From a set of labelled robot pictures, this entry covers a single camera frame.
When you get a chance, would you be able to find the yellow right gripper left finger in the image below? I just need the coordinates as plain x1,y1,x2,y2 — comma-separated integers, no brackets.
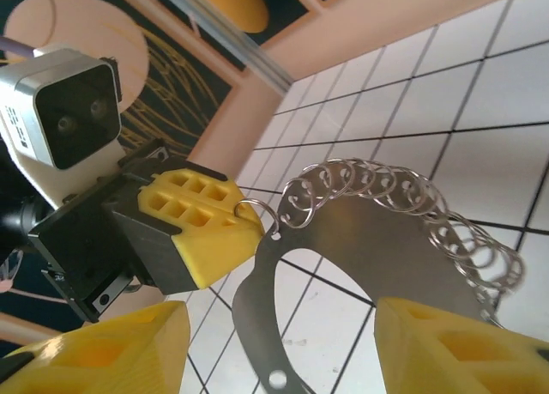
0,301,192,394

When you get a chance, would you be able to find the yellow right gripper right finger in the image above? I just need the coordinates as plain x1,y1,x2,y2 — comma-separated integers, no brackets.
372,294,549,394

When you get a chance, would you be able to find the crescent metal plate with holes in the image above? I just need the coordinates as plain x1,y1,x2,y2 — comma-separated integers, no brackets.
231,187,505,394

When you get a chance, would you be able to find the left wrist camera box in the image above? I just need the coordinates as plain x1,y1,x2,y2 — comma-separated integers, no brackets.
0,44,125,210

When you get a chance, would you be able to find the aluminium frame post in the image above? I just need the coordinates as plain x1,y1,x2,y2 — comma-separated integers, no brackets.
148,0,295,97

